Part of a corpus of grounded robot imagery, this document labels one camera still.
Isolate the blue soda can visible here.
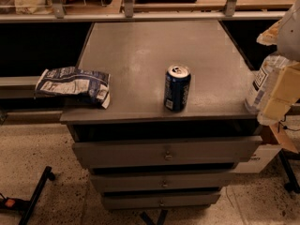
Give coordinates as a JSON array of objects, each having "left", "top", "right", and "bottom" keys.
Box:
[{"left": 164, "top": 65, "right": 191, "bottom": 112}]

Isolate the middle grey drawer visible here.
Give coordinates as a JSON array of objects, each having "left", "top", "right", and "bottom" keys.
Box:
[{"left": 91, "top": 171, "right": 234, "bottom": 193}]

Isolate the grey drawer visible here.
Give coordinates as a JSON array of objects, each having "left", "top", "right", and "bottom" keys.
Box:
[
  {"left": 73, "top": 136, "right": 263, "bottom": 169},
  {"left": 91, "top": 171, "right": 234, "bottom": 193},
  {"left": 101, "top": 191, "right": 220, "bottom": 210}
]

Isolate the black cable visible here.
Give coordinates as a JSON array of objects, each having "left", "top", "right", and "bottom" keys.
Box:
[{"left": 278, "top": 114, "right": 300, "bottom": 133}]

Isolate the black stand leg left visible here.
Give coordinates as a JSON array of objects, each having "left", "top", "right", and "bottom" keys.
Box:
[{"left": 0, "top": 166, "right": 55, "bottom": 225}]

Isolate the grey drawer cabinet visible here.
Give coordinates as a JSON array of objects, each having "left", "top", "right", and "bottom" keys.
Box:
[{"left": 61, "top": 21, "right": 259, "bottom": 199}]

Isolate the clear plastic water bottle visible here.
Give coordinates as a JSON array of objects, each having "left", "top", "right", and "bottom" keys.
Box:
[{"left": 245, "top": 52, "right": 299, "bottom": 126}]

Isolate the black stand leg right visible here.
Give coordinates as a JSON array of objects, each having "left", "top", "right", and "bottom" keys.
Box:
[{"left": 278, "top": 149, "right": 300, "bottom": 194}]

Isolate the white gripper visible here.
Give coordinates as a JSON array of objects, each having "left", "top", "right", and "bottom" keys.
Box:
[{"left": 256, "top": 0, "right": 300, "bottom": 121}]

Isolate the bottom grey drawer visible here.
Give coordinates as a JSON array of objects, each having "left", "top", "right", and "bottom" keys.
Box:
[{"left": 101, "top": 191, "right": 220, "bottom": 210}]

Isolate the black stand leg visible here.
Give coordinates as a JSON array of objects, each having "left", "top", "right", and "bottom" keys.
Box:
[
  {"left": 278, "top": 149, "right": 300, "bottom": 194},
  {"left": 0, "top": 166, "right": 55, "bottom": 225}
]

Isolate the metal shelf rail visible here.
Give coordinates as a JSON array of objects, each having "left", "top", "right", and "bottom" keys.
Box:
[{"left": 0, "top": 0, "right": 297, "bottom": 23}]

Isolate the blue white chip bag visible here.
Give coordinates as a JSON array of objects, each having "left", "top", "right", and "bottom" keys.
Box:
[{"left": 35, "top": 67, "right": 111, "bottom": 109}]

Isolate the top grey drawer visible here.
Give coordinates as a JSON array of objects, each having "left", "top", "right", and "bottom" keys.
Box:
[{"left": 73, "top": 136, "right": 263, "bottom": 169}]

